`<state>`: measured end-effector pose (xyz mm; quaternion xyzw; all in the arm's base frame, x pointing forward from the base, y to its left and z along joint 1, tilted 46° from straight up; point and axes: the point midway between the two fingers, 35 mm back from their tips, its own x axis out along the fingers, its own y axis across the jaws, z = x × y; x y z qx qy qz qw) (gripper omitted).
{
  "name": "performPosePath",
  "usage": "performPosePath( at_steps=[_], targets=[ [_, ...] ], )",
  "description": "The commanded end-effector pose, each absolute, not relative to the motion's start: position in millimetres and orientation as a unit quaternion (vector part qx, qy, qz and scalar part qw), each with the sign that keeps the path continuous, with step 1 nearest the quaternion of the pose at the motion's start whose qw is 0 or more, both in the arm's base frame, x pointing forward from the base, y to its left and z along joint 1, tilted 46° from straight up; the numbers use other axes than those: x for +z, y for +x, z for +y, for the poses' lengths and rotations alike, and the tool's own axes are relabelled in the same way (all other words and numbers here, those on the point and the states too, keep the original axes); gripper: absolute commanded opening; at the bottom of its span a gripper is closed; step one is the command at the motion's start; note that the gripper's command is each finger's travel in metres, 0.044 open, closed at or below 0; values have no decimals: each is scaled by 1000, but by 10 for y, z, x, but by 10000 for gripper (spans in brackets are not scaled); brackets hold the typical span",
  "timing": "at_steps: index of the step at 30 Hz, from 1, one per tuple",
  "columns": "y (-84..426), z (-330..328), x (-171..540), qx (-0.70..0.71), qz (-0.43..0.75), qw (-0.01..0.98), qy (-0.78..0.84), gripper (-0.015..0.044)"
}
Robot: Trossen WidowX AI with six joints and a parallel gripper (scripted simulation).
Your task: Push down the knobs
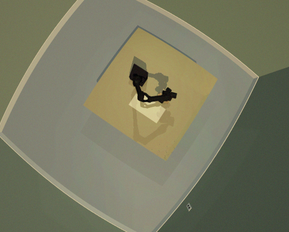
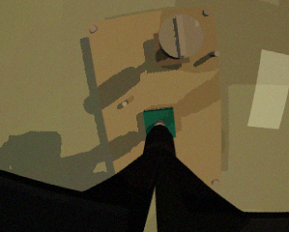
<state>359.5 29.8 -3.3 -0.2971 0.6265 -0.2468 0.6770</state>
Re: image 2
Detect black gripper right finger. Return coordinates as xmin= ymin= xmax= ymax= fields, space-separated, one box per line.
xmin=156 ymin=148 xmax=289 ymax=232

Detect tan circuit board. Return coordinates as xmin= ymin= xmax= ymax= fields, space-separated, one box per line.
xmin=87 ymin=5 xmax=221 ymax=186

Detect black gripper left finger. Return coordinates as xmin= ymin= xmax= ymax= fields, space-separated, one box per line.
xmin=0 ymin=147 xmax=160 ymax=232

